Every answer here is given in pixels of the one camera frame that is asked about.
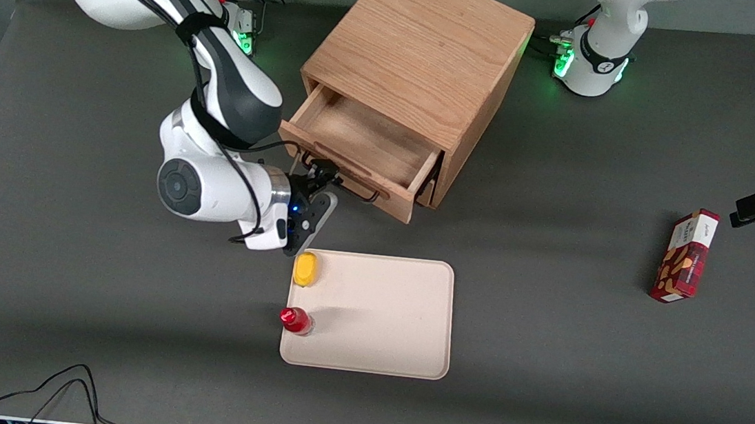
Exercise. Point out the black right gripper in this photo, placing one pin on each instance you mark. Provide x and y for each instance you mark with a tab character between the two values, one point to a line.
299	193

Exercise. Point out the red plaid cookie box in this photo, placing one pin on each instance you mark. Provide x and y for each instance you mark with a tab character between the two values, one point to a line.
685	259

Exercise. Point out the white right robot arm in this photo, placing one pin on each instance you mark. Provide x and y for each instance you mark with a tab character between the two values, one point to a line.
213	189

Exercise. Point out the oak wooden drawer cabinet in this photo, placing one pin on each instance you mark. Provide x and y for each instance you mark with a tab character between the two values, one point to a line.
421	43

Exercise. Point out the yellow bottle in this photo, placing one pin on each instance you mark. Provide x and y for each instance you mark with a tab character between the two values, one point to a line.
306	269

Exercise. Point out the red bottle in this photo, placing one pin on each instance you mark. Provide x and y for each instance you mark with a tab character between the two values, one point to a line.
294	320

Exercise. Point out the cream plastic tray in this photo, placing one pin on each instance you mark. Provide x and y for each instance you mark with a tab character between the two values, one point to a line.
381	316

